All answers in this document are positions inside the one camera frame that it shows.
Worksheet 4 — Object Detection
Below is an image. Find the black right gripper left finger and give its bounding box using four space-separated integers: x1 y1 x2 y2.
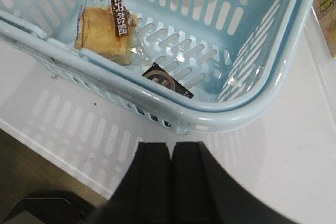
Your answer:
88 142 171 223

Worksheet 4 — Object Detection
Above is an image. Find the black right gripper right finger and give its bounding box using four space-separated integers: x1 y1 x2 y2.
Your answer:
172 142 293 223

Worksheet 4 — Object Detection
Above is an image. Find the black tissue pack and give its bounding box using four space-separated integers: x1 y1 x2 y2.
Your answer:
142 63 194 99

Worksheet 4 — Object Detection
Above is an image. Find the packaged bread slice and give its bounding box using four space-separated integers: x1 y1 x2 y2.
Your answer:
74 0 152 65

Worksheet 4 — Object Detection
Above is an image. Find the light blue plastic basket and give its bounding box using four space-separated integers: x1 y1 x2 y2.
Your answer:
1 0 313 134

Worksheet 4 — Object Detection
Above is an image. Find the beige tissue box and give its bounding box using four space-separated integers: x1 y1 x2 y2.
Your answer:
313 0 335 59

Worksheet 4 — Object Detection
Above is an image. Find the black base under table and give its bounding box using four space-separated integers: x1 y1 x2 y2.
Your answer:
1 190 96 223

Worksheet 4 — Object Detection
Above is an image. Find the clear acrylic display shelf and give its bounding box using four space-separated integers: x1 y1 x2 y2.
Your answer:
310 7 335 120

